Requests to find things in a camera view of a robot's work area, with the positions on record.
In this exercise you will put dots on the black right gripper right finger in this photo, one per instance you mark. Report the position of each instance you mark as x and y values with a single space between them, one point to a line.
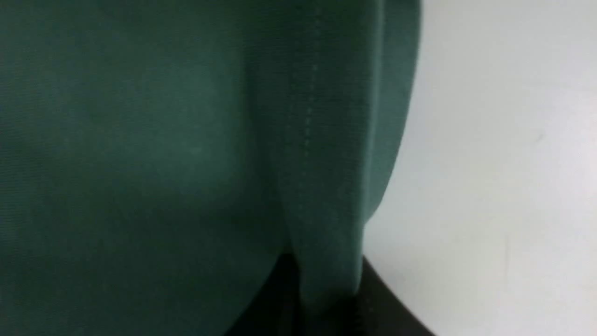
376 311

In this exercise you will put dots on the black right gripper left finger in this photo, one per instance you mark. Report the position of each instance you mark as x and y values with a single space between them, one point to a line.
276 308

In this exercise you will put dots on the green long-sleeved shirt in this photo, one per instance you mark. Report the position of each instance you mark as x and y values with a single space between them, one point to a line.
159 156

